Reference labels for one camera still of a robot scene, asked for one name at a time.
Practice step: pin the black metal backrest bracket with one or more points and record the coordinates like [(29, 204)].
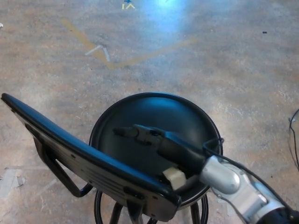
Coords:
[(80, 193)]

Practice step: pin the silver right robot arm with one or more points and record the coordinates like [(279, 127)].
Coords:
[(222, 177)]

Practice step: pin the black padded chair backrest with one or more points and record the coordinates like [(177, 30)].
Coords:
[(93, 163)]

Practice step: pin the black metal chair base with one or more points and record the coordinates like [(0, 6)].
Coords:
[(195, 215)]

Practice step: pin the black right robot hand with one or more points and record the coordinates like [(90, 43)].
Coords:
[(177, 149)]

